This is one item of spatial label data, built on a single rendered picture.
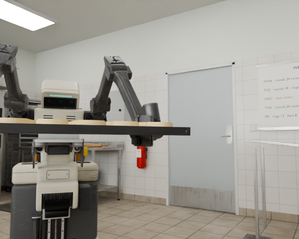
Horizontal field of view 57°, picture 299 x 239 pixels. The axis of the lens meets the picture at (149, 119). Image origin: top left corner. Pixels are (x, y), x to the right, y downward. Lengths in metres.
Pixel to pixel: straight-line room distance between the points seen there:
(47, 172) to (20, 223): 0.45
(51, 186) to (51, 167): 0.11
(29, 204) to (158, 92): 3.05
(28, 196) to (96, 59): 3.92
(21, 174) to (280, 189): 3.00
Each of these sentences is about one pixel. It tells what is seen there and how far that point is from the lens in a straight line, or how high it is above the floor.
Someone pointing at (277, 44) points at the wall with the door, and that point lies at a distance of 4.04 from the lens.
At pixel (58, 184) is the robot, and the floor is 0.73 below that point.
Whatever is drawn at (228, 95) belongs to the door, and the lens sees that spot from 4.06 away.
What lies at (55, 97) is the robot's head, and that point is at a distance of 1.63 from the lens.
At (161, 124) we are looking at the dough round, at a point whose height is 0.99.
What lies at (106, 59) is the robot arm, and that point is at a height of 1.34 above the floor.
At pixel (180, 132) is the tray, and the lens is 0.49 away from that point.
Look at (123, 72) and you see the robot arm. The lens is 1.24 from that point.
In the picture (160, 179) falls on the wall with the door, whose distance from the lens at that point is 4.46.
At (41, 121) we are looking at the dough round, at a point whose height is 0.99.
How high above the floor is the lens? 0.95
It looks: 5 degrees up
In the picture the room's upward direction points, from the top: straight up
